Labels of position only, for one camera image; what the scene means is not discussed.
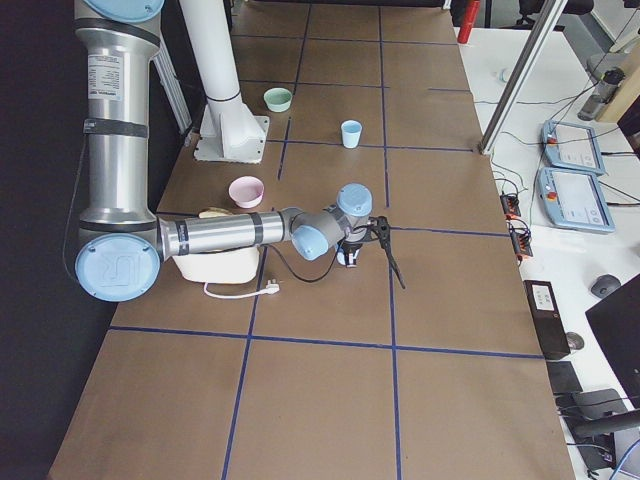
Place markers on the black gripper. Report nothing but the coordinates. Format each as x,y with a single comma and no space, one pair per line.
351,248

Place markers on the light blue cup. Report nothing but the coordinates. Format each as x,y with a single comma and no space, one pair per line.
351,131

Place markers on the darker blue cup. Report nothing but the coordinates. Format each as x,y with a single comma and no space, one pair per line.
341,258

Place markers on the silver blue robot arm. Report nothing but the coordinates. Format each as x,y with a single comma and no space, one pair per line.
122,243

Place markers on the cream white toaster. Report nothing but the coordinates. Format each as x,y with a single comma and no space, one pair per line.
233,267

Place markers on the pink bowl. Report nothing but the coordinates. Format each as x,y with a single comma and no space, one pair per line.
246,191

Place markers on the mint green bowl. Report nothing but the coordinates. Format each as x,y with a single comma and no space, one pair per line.
278,99

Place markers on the black orange power strip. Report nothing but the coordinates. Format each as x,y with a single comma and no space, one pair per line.
519,231

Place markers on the black box with label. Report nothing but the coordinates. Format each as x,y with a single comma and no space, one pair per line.
546,318

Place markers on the lower blue teach pendant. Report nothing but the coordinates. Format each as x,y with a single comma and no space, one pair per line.
573,199

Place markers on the blue teach pendant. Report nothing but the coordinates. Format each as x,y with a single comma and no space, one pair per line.
572,146
573,199

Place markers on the upper blue teach pendant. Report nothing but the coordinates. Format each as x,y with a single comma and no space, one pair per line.
572,146

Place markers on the black computer mouse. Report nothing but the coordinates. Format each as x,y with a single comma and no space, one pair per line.
605,285

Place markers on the red bottle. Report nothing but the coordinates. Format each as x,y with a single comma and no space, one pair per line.
468,21

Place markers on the black monitor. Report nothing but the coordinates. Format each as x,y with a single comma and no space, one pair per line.
614,322

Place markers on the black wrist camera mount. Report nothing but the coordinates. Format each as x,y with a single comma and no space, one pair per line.
382,231

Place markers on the aluminium frame post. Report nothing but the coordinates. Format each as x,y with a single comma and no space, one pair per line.
549,16

